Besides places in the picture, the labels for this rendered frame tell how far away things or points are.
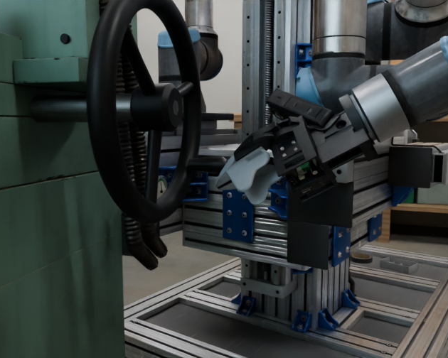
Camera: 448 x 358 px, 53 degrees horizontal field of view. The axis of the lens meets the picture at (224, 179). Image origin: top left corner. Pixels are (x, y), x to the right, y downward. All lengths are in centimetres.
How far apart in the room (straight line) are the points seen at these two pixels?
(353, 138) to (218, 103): 347
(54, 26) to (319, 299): 98
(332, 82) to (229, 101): 332
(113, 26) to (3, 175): 25
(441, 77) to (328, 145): 14
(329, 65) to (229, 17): 341
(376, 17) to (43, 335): 82
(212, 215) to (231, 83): 288
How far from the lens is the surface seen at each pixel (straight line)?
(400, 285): 177
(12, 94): 63
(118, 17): 48
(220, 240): 115
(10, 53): 64
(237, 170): 59
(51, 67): 60
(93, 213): 78
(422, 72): 55
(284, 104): 62
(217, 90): 399
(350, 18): 67
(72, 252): 74
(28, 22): 65
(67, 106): 62
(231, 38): 401
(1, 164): 61
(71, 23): 62
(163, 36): 127
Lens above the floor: 79
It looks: 7 degrees down
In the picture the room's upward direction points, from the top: straight up
